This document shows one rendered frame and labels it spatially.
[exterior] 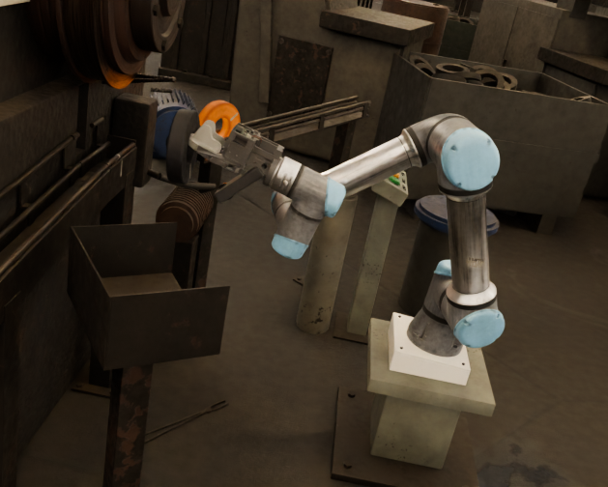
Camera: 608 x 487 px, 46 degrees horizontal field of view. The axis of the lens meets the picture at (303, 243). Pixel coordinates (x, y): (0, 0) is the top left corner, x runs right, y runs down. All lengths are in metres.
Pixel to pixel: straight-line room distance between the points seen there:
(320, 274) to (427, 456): 0.73
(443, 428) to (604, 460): 0.62
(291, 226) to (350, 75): 2.82
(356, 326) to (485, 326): 0.93
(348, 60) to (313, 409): 2.54
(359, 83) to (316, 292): 2.04
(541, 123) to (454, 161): 2.41
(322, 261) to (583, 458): 1.01
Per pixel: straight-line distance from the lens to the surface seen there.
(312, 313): 2.49
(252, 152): 1.49
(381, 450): 2.03
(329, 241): 2.37
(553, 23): 5.31
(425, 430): 1.99
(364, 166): 1.62
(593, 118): 4.01
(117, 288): 1.40
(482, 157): 1.51
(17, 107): 1.51
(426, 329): 1.88
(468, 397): 1.87
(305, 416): 2.14
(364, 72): 4.24
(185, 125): 1.47
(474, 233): 1.60
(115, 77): 1.66
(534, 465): 2.27
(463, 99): 3.67
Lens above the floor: 1.28
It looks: 23 degrees down
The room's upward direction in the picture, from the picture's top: 11 degrees clockwise
